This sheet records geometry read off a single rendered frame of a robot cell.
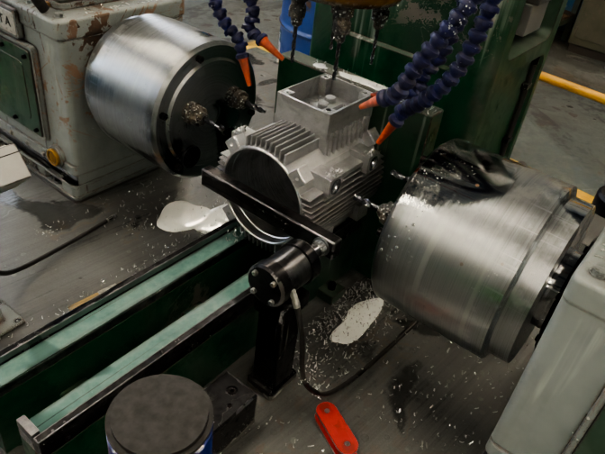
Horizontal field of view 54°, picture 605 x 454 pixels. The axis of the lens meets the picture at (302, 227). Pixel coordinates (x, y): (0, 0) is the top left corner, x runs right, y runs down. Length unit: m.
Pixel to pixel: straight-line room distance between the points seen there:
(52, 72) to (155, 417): 0.89
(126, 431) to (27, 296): 0.73
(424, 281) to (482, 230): 0.09
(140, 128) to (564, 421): 0.73
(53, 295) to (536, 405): 0.74
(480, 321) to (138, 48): 0.68
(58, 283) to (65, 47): 0.40
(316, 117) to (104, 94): 0.38
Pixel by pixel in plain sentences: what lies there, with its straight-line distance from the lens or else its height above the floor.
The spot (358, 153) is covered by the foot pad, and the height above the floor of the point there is 1.07.
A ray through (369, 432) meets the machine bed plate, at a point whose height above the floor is 0.80.
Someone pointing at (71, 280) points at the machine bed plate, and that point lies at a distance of 1.08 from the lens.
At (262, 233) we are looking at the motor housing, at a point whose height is 0.94.
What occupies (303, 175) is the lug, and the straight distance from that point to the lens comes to 0.82.
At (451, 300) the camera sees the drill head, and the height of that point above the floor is 1.04.
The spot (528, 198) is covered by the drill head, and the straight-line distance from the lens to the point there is 0.73.
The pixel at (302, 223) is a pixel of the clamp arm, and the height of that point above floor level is 1.03.
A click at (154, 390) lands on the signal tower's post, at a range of 0.37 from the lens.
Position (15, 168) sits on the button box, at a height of 1.06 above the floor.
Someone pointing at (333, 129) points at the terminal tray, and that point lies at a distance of 0.88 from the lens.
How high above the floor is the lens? 1.51
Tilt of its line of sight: 36 degrees down
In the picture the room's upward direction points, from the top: 8 degrees clockwise
